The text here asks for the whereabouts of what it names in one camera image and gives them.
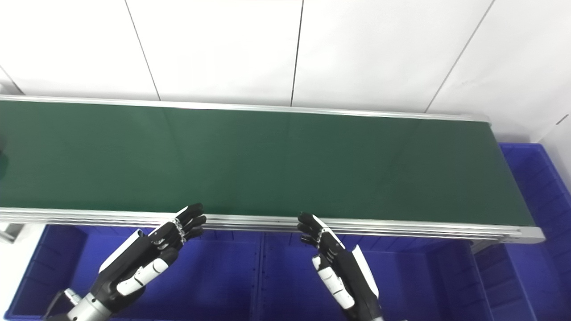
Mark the aluminium conveyor support leg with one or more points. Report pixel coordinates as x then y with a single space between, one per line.
11 232

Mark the blue plastic bin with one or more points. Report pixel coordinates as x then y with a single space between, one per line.
205 276
535 258
415 285

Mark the green conveyor belt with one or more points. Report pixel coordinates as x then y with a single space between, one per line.
267 160
250 222

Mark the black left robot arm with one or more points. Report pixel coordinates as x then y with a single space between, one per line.
87 308

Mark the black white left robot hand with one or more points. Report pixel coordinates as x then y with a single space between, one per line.
134 261

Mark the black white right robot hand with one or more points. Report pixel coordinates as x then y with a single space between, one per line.
352 276

